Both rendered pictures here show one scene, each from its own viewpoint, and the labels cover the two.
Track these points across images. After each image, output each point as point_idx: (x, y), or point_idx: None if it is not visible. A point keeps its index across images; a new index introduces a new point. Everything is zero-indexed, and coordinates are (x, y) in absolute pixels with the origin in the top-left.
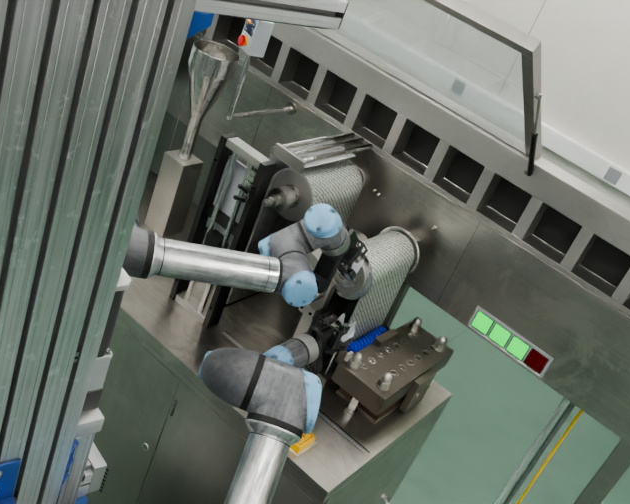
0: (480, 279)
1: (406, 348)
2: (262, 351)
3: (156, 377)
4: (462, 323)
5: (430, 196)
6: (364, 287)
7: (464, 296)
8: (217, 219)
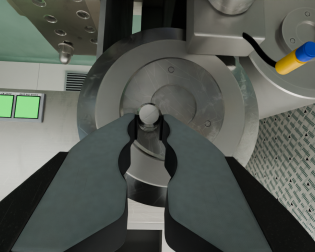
0: (52, 153)
1: (73, 20)
2: None
3: None
4: (52, 91)
5: (155, 213)
6: (95, 100)
7: (63, 122)
8: None
